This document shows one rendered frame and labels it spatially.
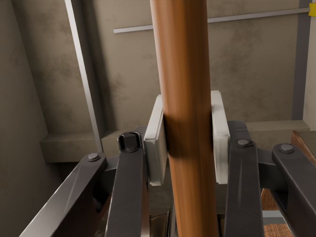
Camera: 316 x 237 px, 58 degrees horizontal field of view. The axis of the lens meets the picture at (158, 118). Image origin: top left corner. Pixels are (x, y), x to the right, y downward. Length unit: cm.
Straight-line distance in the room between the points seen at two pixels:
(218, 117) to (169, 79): 3
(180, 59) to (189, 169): 7
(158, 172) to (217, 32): 318
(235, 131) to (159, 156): 5
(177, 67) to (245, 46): 322
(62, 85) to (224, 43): 201
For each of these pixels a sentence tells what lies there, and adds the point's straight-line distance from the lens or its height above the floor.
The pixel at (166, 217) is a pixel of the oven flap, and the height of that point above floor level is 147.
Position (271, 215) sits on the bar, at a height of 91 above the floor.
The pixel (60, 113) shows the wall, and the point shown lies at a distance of 391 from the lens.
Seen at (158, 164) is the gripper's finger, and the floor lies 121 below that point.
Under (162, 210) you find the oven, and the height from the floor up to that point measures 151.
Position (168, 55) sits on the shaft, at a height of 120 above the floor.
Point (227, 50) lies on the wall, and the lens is 335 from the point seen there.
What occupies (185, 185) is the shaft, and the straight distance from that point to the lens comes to 19.
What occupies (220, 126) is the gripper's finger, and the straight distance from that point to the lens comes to 15.
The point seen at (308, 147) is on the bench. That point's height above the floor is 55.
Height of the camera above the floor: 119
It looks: 8 degrees up
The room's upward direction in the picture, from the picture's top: 94 degrees counter-clockwise
